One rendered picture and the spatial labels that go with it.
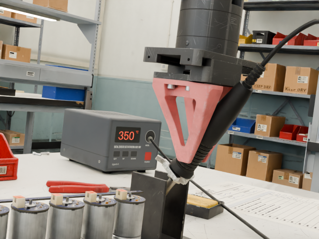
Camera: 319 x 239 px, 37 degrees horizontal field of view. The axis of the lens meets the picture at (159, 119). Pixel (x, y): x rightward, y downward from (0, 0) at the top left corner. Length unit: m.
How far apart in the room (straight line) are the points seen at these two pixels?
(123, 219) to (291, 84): 4.33
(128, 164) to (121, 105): 5.51
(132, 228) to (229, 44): 0.18
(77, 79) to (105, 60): 3.11
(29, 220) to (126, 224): 0.08
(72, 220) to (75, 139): 0.53
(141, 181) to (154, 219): 0.04
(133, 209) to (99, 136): 0.44
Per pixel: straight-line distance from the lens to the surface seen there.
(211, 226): 0.57
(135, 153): 0.82
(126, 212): 0.37
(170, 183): 0.46
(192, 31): 0.42
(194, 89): 0.41
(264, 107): 5.20
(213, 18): 0.42
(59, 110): 3.50
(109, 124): 0.78
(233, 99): 0.41
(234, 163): 4.87
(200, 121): 0.41
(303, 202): 0.79
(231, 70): 0.42
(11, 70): 3.14
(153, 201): 0.46
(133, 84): 6.21
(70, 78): 3.45
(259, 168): 4.75
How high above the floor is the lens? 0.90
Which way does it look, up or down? 3 degrees down
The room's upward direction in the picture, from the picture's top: 7 degrees clockwise
